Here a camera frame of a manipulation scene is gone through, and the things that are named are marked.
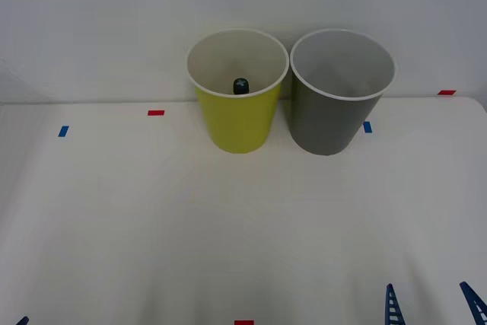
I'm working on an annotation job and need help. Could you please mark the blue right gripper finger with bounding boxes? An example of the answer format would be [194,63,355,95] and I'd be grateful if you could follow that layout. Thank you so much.
[459,281,487,325]
[384,283,405,325]

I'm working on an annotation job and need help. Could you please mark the yellow label bottle black cap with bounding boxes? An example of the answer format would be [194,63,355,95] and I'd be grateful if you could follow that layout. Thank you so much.
[232,78,250,96]

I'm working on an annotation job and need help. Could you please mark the grey plastic bin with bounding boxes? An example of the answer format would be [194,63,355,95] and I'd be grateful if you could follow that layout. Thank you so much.
[289,28,397,157]

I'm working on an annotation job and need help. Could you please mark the yellow-green plastic bin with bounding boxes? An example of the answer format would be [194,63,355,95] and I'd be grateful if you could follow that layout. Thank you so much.
[185,28,290,155]

